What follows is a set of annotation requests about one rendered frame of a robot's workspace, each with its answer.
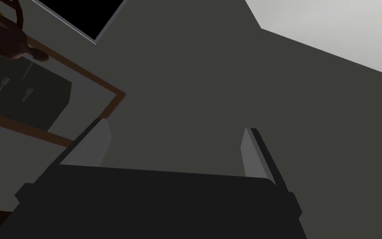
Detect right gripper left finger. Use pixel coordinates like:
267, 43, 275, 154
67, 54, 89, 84
59, 117, 112, 168

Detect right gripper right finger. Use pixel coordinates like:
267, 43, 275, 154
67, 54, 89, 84
240, 127, 289, 193

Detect black window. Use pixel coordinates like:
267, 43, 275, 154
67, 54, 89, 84
31, 0, 129, 45

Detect dark brown plant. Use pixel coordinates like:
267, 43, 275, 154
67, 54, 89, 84
0, 0, 50, 63

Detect brown framed wall picture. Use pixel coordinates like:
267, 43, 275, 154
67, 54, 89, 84
0, 7, 127, 148

